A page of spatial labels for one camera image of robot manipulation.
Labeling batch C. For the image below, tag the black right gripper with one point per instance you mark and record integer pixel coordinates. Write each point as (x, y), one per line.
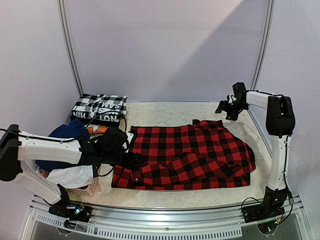
(225, 106)

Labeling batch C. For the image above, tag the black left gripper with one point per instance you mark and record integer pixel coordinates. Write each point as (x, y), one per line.
(132, 163)

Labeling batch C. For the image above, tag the red black plaid shirt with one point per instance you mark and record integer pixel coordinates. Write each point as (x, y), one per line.
(198, 156)

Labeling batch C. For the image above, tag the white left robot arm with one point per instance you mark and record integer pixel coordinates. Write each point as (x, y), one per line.
(19, 150)

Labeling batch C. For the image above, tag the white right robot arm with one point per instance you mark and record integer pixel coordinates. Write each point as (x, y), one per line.
(279, 122)

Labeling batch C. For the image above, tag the pink plastic laundry basket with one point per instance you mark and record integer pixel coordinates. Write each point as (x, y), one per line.
(87, 190)

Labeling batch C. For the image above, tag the orange white folded garment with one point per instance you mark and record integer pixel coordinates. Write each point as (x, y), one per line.
(95, 129)

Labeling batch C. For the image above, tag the navy blue garment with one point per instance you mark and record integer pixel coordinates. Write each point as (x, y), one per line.
(72, 130)

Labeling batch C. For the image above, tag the black white checkered folded shirt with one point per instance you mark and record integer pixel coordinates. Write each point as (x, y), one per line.
(101, 107)

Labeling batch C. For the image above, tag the white garment in basket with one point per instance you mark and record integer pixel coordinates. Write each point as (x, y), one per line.
(72, 177)

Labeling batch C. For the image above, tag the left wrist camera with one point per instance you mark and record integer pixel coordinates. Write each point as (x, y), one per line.
(129, 141)

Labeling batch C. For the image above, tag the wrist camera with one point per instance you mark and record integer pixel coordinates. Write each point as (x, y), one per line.
(129, 141)
(239, 93)

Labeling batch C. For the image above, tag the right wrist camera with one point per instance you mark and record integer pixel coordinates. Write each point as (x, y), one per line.
(239, 93)

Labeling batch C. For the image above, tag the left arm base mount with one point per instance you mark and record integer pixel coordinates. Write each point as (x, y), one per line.
(73, 214)

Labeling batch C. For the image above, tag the aluminium front rail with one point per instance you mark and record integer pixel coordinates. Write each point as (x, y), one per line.
(214, 223)

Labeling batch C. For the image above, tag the right aluminium frame post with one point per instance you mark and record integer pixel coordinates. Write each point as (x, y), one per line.
(264, 28)

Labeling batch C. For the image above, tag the aluminium frame post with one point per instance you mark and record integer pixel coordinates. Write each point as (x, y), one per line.
(69, 47)
(264, 28)

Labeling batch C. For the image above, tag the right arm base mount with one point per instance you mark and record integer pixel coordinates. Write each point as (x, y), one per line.
(267, 218)

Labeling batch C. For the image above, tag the left aluminium frame post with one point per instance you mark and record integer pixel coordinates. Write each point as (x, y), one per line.
(69, 47)

